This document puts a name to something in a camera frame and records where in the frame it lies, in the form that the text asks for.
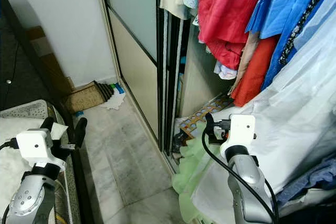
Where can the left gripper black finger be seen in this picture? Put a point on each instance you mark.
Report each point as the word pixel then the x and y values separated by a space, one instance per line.
pixel 48 123
pixel 81 132

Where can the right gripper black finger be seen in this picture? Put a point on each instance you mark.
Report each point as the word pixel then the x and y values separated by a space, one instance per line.
pixel 209 127

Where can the cream pillow with tree print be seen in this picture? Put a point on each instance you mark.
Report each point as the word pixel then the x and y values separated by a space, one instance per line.
pixel 10 129

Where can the orange patterned tray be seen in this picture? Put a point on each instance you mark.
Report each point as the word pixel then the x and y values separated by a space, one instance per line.
pixel 194 119

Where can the quilted beige mattress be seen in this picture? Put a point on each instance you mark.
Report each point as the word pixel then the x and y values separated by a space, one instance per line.
pixel 26 108

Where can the brown floor mat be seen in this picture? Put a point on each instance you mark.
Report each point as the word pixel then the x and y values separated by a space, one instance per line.
pixel 86 98

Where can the white crumpled cloth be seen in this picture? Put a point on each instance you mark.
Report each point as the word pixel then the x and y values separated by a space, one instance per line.
pixel 114 102

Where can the white lilac cloth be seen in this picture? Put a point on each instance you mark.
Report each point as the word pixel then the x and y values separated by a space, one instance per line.
pixel 226 71

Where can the green plastic bag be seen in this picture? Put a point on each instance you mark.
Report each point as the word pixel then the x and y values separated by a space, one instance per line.
pixel 189 182

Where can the orange hanging garment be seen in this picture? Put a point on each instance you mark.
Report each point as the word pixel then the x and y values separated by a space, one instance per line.
pixel 254 72

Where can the beige hanging garment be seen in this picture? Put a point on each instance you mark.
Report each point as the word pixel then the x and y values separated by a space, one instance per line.
pixel 247 59

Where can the white plastic garment cover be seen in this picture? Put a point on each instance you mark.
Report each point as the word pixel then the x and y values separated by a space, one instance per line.
pixel 294 119

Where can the blue denim garment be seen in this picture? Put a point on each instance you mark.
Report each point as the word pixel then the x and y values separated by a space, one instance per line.
pixel 310 179

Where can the red hanging garment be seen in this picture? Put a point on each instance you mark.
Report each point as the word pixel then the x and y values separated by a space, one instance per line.
pixel 226 9

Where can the black floral hanging garment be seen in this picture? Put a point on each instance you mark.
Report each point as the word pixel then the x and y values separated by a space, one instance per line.
pixel 302 19

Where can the blue hanging garment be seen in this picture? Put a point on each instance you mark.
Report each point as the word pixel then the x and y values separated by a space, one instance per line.
pixel 283 3

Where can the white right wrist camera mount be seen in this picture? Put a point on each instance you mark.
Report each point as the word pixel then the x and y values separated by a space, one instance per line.
pixel 241 128

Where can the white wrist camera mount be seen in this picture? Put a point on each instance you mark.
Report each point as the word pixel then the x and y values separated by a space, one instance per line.
pixel 241 128
pixel 34 145

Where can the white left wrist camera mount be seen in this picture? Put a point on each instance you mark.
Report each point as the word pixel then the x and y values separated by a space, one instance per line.
pixel 34 145

